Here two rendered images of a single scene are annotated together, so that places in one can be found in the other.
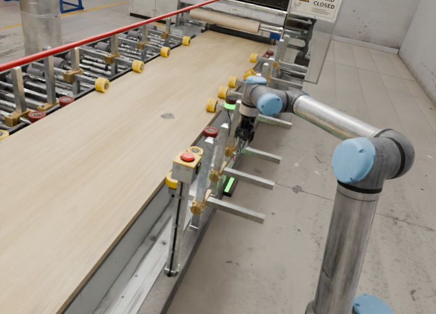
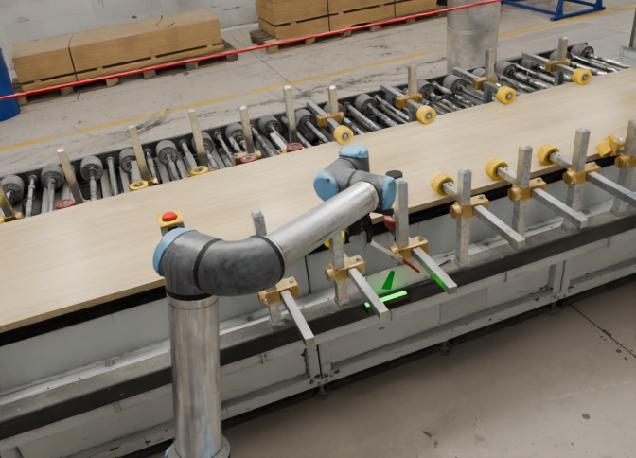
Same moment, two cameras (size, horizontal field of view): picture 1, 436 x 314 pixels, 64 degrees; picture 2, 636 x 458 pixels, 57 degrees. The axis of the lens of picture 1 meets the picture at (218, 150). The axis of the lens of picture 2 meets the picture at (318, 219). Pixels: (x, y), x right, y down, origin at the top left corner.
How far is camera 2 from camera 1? 1.58 m
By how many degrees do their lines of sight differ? 52
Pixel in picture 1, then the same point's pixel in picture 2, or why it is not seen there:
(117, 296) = (166, 347)
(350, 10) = not seen: outside the picture
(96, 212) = not seen: hidden behind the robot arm
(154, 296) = (167, 356)
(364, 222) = (173, 331)
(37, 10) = (461, 25)
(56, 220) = (140, 251)
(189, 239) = (256, 330)
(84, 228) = (145, 264)
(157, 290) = not seen: hidden behind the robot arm
